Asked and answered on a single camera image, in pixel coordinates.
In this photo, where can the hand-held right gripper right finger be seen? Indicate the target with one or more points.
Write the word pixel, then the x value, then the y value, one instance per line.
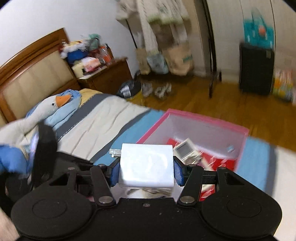
pixel 178 172

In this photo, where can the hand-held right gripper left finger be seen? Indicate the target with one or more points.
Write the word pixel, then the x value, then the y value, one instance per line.
pixel 114 173

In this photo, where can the cream remote control with screen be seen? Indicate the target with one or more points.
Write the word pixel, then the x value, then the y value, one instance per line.
pixel 186 150

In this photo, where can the white charger adapter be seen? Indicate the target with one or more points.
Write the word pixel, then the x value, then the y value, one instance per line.
pixel 145 164

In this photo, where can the pink cardboard box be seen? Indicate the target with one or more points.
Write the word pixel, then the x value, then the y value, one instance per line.
pixel 208 129

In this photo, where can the person's left forearm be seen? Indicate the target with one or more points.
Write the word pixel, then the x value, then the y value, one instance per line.
pixel 5 224

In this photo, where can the red box with glasses print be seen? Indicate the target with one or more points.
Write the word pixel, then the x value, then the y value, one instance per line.
pixel 217 164

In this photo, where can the white goose plush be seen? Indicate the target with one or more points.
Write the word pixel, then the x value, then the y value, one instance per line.
pixel 46 106

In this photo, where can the light blue pillow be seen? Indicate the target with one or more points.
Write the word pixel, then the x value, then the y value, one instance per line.
pixel 67 109

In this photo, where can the wooden padded headboard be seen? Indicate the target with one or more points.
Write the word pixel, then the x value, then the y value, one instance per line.
pixel 32 74

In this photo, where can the grey sneaker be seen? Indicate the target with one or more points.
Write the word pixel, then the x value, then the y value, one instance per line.
pixel 146 89
pixel 163 90

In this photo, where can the black bin with yellow rim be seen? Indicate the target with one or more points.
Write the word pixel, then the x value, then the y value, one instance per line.
pixel 128 89

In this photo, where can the wooden nightstand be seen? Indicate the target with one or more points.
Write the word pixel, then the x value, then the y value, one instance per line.
pixel 108 76

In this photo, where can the orange white tissue pack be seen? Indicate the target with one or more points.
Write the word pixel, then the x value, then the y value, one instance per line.
pixel 91 64

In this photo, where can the patterned grey shopping bag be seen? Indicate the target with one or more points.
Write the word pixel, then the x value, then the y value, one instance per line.
pixel 158 63

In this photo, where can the brown paper bag green print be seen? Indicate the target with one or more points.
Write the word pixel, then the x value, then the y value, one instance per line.
pixel 179 60

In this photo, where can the red snack packets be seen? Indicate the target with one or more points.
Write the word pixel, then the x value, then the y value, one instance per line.
pixel 105 54

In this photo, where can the plain brown paper bag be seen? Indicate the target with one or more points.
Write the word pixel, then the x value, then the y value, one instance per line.
pixel 142 61

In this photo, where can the black clothes rack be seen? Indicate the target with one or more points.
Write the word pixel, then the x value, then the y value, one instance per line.
pixel 211 58

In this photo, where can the teal white bag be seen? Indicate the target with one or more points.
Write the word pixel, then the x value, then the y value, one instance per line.
pixel 94 39

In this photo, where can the black suitcase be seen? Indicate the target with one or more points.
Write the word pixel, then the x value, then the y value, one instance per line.
pixel 256 69

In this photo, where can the colourful gift bag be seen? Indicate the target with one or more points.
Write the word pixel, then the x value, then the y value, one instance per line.
pixel 283 85

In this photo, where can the white knitted cardigan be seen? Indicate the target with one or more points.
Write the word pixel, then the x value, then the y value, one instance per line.
pixel 148 25

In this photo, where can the teal felt handbag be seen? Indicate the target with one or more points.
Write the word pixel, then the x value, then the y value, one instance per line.
pixel 257 30

